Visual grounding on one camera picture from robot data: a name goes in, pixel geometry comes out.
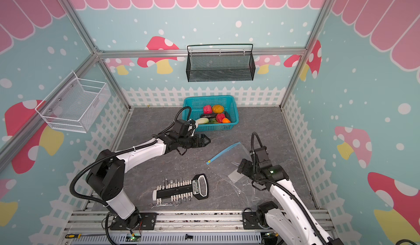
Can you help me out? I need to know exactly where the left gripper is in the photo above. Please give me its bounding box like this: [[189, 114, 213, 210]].
[[178, 133, 211, 149]]

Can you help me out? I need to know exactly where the teal plastic basket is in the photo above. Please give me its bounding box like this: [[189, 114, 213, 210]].
[[183, 95, 239, 132]]

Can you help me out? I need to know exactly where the red toy pepper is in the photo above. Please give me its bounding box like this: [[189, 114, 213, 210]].
[[215, 113, 225, 123]]

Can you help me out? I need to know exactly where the pink toy fruit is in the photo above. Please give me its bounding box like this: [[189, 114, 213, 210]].
[[203, 105, 213, 114]]

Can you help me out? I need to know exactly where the clear zip top bag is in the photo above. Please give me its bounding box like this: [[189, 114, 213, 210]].
[[206, 142, 261, 203]]

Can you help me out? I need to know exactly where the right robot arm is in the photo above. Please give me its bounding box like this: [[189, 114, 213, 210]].
[[237, 159, 343, 245]]

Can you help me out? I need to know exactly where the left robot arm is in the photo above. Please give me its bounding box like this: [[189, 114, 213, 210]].
[[70, 133, 211, 230]]

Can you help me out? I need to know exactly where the white green toy cabbage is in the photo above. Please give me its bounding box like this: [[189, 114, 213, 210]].
[[195, 118, 210, 125]]

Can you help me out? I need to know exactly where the green toy vegetable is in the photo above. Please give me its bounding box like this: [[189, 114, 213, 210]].
[[208, 118, 218, 124]]

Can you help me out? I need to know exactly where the dark toy eggplant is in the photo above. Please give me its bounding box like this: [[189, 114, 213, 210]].
[[200, 113, 217, 119]]

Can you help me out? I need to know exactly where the black screwdriver bit set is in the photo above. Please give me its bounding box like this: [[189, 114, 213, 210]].
[[152, 173, 209, 204]]

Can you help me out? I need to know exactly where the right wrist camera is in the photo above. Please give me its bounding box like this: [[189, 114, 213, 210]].
[[252, 146, 271, 168]]

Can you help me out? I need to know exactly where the black wire wall basket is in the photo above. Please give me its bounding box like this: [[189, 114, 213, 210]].
[[186, 44, 256, 82]]

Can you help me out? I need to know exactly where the white wire wall basket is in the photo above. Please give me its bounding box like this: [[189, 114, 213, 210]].
[[35, 72, 111, 133]]

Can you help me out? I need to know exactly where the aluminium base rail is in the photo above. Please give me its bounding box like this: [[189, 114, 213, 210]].
[[62, 209, 335, 245]]

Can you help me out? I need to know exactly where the yellow handled screwdriver left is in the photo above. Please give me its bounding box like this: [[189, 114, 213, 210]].
[[65, 234, 105, 239]]

